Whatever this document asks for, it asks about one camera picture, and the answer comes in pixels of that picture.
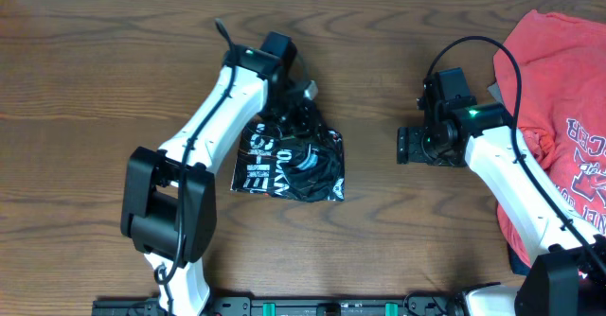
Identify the dark garment under red shirt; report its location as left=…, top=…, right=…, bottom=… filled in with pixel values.
left=487, top=82, right=534, bottom=277

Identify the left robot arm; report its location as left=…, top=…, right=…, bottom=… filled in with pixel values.
left=120, top=43, right=316, bottom=315

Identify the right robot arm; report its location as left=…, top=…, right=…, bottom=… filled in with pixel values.
left=397, top=103, right=605, bottom=315

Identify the red printed t-shirt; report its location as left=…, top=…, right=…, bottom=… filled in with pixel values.
left=491, top=9, right=606, bottom=268

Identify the black orange-patterned jersey shirt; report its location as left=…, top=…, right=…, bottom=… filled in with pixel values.
left=231, top=120, right=345, bottom=202

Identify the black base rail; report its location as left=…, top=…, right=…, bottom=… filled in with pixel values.
left=92, top=295, right=517, bottom=316

